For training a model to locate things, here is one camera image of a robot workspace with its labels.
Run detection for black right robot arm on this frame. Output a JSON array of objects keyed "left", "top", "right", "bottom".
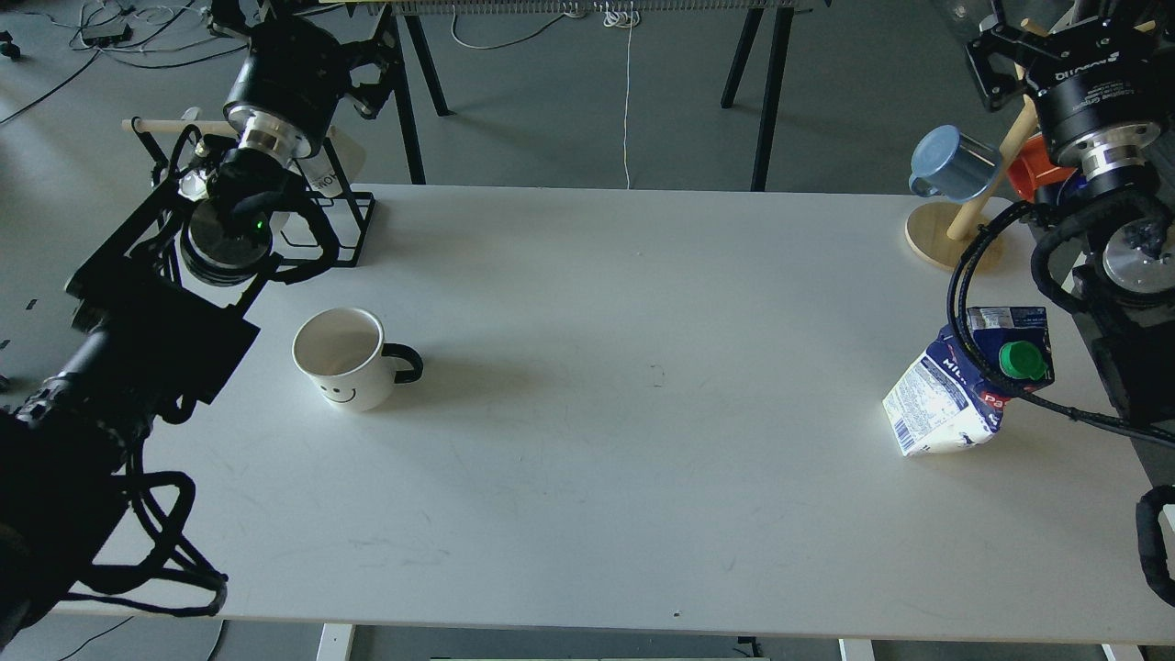
[{"left": 946, "top": 1, "right": 1171, "bottom": 448}]

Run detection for black wire rack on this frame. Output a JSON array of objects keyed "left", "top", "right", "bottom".
[{"left": 120, "top": 117, "right": 375, "bottom": 267}]

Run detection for blue white milk carton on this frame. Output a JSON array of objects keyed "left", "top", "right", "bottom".
[{"left": 882, "top": 306, "right": 1055, "bottom": 457}]

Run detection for black trestle table legs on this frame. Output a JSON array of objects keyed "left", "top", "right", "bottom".
[{"left": 376, "top": 1, "right": 799, "bottom": 193}]

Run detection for white smiley face mug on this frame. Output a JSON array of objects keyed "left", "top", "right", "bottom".
[{"left": 291, "top": 306, "right": 424, "bottom": 411}]

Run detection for white hanging cord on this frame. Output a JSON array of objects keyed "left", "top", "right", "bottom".
[{"left": 600, "top": 7, "right": 643, "bottom": 190}]

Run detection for orange hanging mug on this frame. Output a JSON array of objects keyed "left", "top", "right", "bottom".
[{"left": 1006, "top": 131, "right": 1076, "bottom": 202}]

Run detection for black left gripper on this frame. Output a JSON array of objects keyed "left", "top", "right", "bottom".
[{"left": 209, "top": 1, "right": 403, "bottom": 158}]

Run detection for wooden mug tree stand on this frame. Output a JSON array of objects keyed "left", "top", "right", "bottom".
[{"left": 904, "top": 18, "right": 1058, "bottom": 274}]

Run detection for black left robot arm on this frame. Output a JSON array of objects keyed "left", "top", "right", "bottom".
[{"left": 4, "top": 1, "right": 403, "bottom": 645}]

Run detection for blue grey hanging mug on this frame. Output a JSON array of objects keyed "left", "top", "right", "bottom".
[{"left": 908, "top": 124, "right": 1003, "bottom": 204}]

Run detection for floor cables and adapter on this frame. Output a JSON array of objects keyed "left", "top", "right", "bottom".
[{"left": 0, "top": 0, "right": 276, "bottom": 129}]

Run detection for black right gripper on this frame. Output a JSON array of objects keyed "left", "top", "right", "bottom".
[{"left": 965, "top": 1, "right": 1171, "bottom": 166}]

